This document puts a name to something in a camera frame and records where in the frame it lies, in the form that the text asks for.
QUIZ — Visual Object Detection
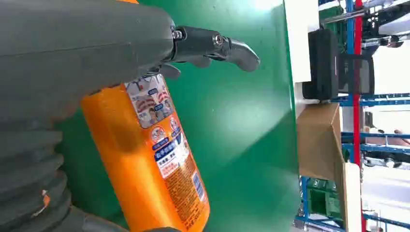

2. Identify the orange drink bottle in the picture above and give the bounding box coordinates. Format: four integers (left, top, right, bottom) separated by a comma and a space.
80, 73, 211, 232

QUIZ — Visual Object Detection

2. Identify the green table mat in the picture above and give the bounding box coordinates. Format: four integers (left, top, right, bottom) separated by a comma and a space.
56, 0, 301, 232

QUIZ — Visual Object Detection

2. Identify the black zip case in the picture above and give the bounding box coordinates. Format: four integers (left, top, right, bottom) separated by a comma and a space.
302, 28, 375, 102

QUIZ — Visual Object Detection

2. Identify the blue metal rack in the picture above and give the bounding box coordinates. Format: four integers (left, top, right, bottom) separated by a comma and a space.
294, 0, 410, 232

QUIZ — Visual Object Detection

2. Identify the white flat board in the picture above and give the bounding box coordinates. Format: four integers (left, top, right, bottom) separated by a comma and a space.
342, 162, 363, 232

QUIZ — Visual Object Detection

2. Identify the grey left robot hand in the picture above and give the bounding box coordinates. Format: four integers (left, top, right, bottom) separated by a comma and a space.
0, 0, 261, 126

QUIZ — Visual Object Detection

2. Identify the green plastic crate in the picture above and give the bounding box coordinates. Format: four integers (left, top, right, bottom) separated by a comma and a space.
307, 178, 343, 219

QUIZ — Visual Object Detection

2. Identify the red metal post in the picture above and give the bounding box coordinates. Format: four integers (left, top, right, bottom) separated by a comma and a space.
353, 0, 366, 232

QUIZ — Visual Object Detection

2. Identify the open cardboard box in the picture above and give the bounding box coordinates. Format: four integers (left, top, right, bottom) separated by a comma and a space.
296, 103, 348, 225

